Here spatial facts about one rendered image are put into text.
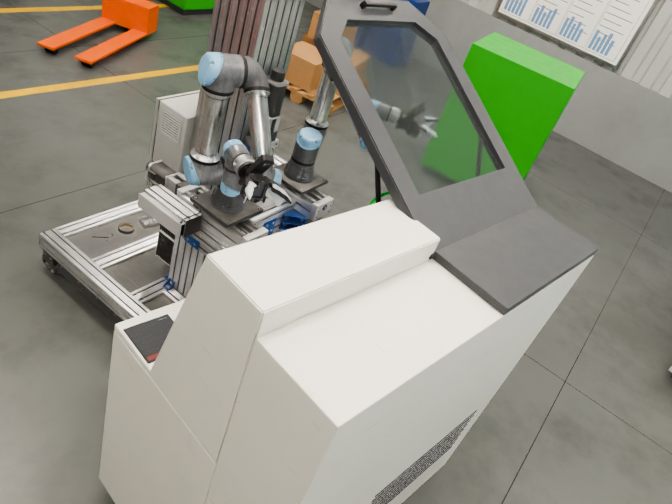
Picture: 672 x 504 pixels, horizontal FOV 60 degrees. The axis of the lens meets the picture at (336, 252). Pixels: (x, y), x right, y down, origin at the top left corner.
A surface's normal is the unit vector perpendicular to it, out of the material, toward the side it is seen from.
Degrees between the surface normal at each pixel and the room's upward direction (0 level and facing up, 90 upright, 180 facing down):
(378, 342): 0
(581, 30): 90
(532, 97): 90
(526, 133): 90
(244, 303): 90
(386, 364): 0
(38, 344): 0
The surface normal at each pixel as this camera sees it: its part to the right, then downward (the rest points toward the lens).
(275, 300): 0.29, -0.77
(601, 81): -0.56, 0.34
